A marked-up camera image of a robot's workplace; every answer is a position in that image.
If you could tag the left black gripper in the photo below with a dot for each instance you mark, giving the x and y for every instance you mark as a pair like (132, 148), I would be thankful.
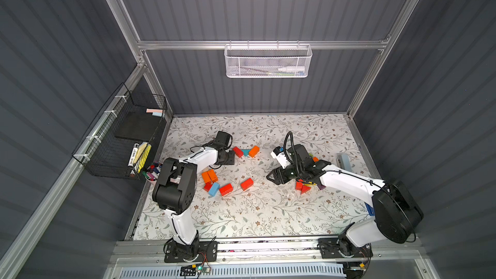
(225, 157)

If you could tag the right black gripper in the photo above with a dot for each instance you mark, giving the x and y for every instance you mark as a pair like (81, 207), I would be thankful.
(282, 172)

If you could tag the orange rectangular block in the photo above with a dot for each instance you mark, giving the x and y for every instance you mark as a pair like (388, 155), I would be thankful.
(254, 151)

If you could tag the red rectangular block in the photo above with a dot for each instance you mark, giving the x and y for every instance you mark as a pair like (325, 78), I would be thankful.
(225, 190)
(247, 184)

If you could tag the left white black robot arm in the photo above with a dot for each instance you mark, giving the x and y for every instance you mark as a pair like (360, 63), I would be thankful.
(176, 186)

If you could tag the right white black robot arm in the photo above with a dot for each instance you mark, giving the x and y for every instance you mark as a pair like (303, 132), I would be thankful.
(395, 212)

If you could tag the red triangle block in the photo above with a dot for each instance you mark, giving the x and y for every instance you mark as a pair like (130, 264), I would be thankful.
(305, 189)

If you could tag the orange block left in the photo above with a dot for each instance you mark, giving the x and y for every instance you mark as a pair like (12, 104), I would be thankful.
(209, 176)

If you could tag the light blue block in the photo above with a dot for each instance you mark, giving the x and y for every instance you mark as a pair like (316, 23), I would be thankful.
(214, 189)

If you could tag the small red block left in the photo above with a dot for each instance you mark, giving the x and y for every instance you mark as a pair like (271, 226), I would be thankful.
(208, 186)

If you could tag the light blue eraser box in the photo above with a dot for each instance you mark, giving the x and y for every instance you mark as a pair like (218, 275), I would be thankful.
(344, 161)

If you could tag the pink pen cup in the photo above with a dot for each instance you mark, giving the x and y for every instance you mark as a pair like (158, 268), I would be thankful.
(152, 172)

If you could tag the yellow highlighter pack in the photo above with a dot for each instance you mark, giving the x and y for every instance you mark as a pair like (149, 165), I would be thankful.
(141, 157)

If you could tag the blue stapler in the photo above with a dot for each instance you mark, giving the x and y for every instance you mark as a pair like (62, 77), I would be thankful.
(370, 210)

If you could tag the white marker in basket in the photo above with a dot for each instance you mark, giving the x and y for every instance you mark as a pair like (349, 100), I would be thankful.
(292, 71)

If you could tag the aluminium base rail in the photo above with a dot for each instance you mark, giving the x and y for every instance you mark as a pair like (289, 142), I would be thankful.
(279, 249)

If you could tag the white wire mesh basket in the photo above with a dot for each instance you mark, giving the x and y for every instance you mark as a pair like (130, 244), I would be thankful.
(262, 61)

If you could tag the black wire mesh basket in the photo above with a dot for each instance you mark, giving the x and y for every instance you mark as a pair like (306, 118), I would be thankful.
(131, 118)

